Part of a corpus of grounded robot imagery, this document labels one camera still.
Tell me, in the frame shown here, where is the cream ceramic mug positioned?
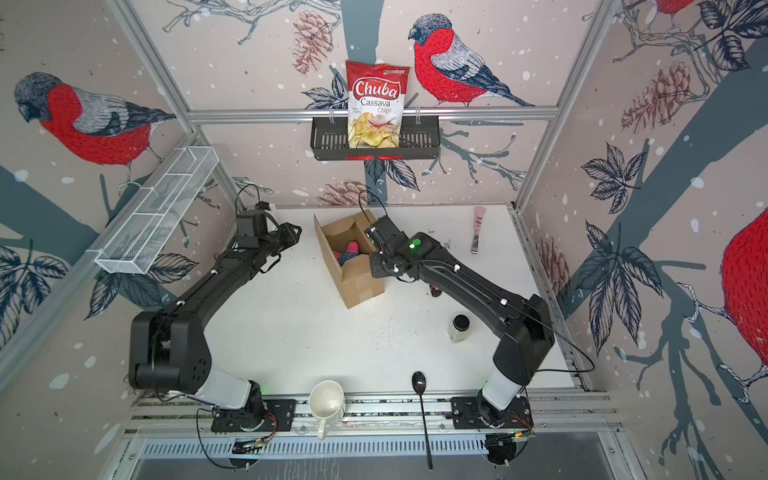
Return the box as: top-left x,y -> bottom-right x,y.
309,380 -> 345,440

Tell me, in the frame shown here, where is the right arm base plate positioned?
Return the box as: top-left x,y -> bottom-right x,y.
449,394 -> 534,431

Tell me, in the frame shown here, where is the black lid glass jar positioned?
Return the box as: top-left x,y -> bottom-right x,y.
448,314 -> 471,343

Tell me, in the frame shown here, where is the colourful plush toy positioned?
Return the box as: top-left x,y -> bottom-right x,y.
333,241 -> 360,266

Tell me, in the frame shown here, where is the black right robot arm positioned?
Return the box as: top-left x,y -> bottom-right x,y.
365,216 -> 555,414

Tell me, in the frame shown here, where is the brown cardboard express box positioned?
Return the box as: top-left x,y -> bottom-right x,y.
313,209 -> 385,309

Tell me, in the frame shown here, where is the Chuba cassava chips bag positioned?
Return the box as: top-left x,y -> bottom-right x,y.
346,61 -> 410,149

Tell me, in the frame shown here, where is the white wire mesh shelf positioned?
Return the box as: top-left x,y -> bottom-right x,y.
95,146 -> 219,274

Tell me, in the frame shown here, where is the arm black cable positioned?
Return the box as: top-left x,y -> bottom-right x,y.
527,305 -> 596,374
194,407 -> 280,471

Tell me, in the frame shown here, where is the aluminium front rail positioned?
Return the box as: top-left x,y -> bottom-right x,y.
124,388 -> 624,438

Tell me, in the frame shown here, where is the black long spoon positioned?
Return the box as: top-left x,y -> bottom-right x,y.
411,371 -> 434,471

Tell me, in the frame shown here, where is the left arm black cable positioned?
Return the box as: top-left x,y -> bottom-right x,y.
194,407 -> 280,471

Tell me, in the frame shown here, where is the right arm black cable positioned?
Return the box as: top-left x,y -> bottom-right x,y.
527,305 -> 596,374

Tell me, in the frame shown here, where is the black wire wall basket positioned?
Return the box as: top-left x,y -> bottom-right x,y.
310,115 -> 441,161

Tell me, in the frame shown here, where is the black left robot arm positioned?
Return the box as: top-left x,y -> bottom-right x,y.
127,202 -> 302,410

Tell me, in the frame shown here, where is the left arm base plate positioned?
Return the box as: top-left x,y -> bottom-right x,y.
211,398 -> 297,434

